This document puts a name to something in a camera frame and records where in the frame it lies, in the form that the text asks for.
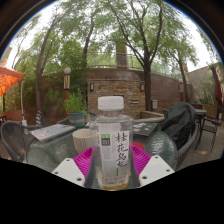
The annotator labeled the dark metal mesh chair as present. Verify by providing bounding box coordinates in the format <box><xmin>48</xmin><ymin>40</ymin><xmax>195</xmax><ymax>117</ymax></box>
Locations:
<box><xmin>0</xmin><ymin>120</ymin><xmax>43</xmax><ymax>163</ymax></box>

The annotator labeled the large tree forked trunk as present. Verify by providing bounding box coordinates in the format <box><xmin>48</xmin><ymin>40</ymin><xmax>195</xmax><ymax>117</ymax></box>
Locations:
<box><xmin>96</xmin><ymin>0</ymin><xmax>201</xmax><ymax>113</ymax></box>

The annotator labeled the clear drink bottle white cap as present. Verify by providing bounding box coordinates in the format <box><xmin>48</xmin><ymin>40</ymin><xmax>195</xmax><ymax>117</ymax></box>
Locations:
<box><xmin>89</xmin><ymin>95</ymin><xmax>134</xmax><ymax>192</ymax></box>

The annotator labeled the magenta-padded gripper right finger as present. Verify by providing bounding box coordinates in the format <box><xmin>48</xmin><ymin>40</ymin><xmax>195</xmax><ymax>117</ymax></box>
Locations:
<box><xmin>129</xmin><ymin>144</ymin><xmax>175</xmax><ymax>190</ymax></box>

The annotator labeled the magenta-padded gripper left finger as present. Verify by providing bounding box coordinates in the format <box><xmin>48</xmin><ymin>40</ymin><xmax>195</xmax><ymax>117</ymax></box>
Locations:
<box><xmin>52</xmin><ymin>146</ymin><xmax>101</xmax><ymax>190</ymax></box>

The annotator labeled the orange canopy tent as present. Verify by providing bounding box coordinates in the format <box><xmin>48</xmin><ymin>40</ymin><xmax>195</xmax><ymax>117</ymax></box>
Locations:
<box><xmin>0</xmin><ymin>66</ymin><xmax>25</xmax><ymax>98</ymax></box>

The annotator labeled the globe garden lamp post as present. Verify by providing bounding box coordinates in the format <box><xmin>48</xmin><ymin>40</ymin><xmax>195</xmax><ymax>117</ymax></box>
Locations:
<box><xmin>63</xmin><ymin>67</ymin><xmax>72</xmax><ymax>101</ymax></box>

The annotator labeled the leaning tree curved trunk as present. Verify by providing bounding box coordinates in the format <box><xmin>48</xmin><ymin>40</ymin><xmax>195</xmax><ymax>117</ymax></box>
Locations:
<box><xmin>9</xmin><ymin>0</ymin><xmax>101</xmax><ymax>126</ymax></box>

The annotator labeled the black metal patio chair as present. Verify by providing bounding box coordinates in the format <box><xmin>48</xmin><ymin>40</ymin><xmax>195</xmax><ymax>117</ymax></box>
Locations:
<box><xmin>194</xmin><ymin>109</ymin><xmax>223</xmax><ymax>153</ymax></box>

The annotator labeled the folded maroon patio umbrella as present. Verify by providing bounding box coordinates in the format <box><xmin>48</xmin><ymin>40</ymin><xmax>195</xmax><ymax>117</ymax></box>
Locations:
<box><xmin>210</xmin><ymin>63</ymin><xmax>224</xmax><ymax>111</ymax></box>

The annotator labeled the green plant in teal pot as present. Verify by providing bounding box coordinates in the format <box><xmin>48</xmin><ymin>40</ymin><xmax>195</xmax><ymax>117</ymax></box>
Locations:
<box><xmin>63</xmin><ymin>89</ymin><xmax>89</xmax><ymax>128</ymax></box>

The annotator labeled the metal chair holding backpack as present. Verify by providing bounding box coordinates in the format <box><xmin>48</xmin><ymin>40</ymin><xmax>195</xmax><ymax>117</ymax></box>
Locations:
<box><xmin>162</xmin><ymin>108</ymin><xmax>202</xmax><ymax>168</ymax></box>

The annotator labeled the blue yellow striped post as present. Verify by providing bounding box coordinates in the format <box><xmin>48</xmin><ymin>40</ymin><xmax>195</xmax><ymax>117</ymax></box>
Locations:
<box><xmin>35</xmin><ymin>110</ymin><xmax>43</xmax><ymax>126</ymax></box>

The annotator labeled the small tree thin trunk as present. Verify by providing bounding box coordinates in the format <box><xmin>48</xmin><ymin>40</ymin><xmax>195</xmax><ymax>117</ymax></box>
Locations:
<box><xmin>166</xmin><ymin>29</ymin><xmax>204</xmax><ymax>104</ymax></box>

